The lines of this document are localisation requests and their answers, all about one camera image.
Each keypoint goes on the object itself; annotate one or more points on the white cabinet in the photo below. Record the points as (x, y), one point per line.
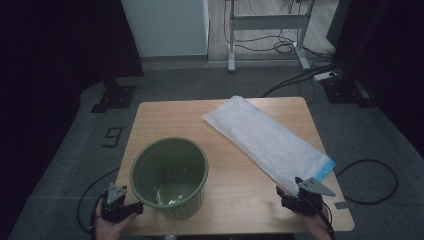
(166, 26)

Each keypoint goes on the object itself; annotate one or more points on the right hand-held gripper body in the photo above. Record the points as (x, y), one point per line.
(313, 186)

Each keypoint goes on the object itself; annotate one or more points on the white power strip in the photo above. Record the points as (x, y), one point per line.
(325, 75)

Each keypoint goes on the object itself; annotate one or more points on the person's left hand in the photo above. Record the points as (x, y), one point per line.
(110, 230)

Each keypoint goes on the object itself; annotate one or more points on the green ceramic pot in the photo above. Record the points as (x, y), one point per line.
(173, 190)

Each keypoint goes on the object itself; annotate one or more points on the black stand base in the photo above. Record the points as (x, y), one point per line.
(346, 91)
(115, 96)

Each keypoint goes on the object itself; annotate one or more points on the grey tape piece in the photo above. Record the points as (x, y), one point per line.
(341, 205)

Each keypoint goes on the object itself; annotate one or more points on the white plastic bag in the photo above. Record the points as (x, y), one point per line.
(263, 136)

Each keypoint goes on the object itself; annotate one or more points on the person's right hand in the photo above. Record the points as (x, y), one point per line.
(318, 226)

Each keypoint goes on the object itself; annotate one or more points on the white-framed desk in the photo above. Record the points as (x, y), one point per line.
(266, 22)

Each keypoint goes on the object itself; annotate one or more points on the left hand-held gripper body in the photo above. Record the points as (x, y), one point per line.
(115, 195)

